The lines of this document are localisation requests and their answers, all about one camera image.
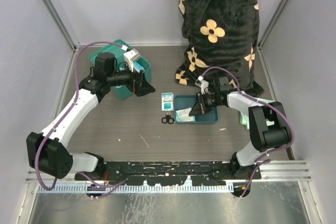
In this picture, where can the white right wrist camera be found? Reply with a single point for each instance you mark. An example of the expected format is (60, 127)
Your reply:
(202, 84)

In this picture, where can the black handled scissors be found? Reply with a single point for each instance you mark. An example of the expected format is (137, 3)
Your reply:
(168, 119)

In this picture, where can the aluminium slotted rail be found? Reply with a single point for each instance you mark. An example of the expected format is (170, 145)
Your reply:
(75, 183)

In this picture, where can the teal white sachet packet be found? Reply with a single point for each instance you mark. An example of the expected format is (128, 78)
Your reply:
(167, 101)

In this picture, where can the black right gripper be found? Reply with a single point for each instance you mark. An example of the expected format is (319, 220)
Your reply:
(200, 107)

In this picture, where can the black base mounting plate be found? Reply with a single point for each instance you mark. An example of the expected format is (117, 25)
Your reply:
(207, 173)

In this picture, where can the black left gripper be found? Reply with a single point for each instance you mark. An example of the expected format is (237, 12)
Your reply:
(137, 83)

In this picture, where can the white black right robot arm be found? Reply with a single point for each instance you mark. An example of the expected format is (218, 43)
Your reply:
(268, 129)

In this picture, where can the black floral plush blanket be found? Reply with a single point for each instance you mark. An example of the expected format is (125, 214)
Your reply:
(222, 40)

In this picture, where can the dark teal divided tray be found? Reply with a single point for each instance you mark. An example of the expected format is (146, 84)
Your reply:
(187, 101)

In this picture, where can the light green cloth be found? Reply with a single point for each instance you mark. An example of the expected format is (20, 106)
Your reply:
(246, 120)

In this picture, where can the white gauze pad stack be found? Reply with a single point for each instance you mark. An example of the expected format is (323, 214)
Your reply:
(183, 116)

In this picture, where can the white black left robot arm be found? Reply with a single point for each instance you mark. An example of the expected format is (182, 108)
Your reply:
(47, 150)

